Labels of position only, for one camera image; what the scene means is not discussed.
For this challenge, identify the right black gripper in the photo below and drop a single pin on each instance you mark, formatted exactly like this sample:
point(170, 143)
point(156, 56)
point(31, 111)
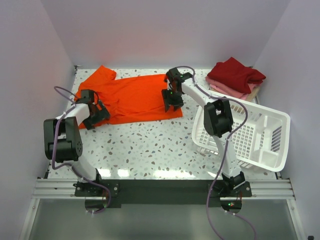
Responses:
point(172, 99)

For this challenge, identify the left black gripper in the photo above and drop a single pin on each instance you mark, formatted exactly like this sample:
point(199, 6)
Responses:
point(97, 114)

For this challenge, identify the orange t shirt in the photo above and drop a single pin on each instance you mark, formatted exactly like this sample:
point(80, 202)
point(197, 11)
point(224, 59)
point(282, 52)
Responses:
point(129, 100)

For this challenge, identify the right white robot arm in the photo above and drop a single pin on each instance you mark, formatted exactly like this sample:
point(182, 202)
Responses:
point(217, 121)

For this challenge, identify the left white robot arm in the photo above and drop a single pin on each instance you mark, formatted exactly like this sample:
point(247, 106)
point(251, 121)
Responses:
point(63, 143)

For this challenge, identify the pink folded shirt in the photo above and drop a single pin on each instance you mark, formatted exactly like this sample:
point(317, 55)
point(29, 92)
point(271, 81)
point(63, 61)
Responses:
point(224, 87)

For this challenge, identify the dark red folded shirt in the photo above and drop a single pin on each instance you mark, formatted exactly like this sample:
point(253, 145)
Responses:
point(236, 76)

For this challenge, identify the beige folded shirt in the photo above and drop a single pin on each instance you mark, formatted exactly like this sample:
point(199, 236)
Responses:
point(235, 94)

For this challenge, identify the white plastic laundry basket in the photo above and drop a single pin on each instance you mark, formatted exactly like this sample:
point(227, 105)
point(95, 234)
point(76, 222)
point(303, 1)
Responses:
point(262, 137)

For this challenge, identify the aluminium frame rail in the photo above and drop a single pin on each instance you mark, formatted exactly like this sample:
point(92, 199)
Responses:
point(272, 189)

